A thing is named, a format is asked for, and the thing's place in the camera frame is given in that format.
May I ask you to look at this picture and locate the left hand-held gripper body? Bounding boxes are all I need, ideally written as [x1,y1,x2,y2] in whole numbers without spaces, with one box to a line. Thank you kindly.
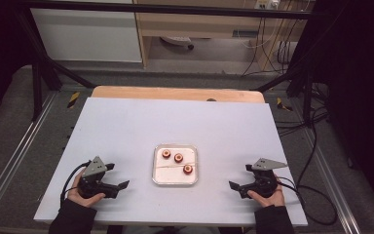
[77,156,120,200]

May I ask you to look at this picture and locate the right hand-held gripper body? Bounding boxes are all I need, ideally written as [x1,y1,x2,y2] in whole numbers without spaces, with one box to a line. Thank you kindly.
[240,158,288,199]

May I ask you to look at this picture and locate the clear square tray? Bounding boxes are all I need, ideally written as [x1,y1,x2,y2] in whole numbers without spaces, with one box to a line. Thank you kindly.
[151,143,199,186]

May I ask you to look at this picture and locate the thin white string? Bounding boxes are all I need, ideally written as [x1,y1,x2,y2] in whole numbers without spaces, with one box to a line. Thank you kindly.
[155,160,198,169]

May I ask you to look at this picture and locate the person's right hand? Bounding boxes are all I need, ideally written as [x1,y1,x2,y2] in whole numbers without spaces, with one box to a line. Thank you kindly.
[246,176,286,209]

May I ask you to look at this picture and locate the person's left hand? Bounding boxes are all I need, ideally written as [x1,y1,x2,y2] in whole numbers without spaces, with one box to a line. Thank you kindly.
[67,169,106,209]

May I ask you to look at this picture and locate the yellow black tape strip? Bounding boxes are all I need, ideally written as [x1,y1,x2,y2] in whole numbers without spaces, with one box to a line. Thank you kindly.
[276,97,294,112]
[66,91,81,109]

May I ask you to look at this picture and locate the black metal stand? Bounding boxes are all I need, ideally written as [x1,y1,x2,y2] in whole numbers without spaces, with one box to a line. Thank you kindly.
[256,13,318,127]
[14,9,95,122]

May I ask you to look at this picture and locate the white cabinet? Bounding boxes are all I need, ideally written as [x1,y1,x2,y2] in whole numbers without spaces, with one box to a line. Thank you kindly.
[29,0,143,63]

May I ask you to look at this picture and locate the grey box under desk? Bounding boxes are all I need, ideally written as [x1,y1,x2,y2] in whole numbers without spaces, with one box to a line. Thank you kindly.
[232,29,259,39]

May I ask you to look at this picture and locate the black curtain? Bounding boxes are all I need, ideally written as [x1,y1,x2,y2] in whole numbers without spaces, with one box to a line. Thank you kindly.
[0,0,35,131]
[300,0,374,214]

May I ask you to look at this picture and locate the white chair base with caster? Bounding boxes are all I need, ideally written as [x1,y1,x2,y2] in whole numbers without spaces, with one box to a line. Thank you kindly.
[160,35,196,51]

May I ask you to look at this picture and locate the light wooden desk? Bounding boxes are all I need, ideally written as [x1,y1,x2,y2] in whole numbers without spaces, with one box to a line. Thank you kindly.
[132,0,310,71]

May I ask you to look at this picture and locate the white power strip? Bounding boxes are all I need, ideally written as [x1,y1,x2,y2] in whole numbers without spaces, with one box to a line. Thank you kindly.
[254,0,281,10]

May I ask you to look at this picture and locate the black metal crossbar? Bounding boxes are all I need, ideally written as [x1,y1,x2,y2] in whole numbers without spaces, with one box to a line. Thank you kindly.
[13,0,316,20]

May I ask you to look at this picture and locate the left hand-held gripper black cable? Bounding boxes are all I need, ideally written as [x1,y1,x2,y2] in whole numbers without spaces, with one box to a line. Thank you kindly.
[59,160,93,209]

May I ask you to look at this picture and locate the hand-held gripper black cable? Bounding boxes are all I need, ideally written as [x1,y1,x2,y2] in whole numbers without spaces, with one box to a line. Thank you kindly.
[277,176,339,226]
[59,160,93,209]

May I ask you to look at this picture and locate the aluminium floor rail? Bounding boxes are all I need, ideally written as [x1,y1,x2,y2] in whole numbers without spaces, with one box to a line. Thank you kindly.
[0,92,58,222]
[300,130,362,234]

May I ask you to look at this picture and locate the right hand-held gripper black cable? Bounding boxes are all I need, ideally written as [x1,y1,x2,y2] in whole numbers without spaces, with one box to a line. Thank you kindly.
[277,176,339,226]

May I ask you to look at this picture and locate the black floor cables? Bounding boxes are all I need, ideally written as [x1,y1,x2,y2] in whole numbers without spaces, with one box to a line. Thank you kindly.
[274,82,331,138]

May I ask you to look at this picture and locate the black hanging cables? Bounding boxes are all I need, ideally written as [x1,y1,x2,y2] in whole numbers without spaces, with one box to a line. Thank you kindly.
[240,16,304,78]

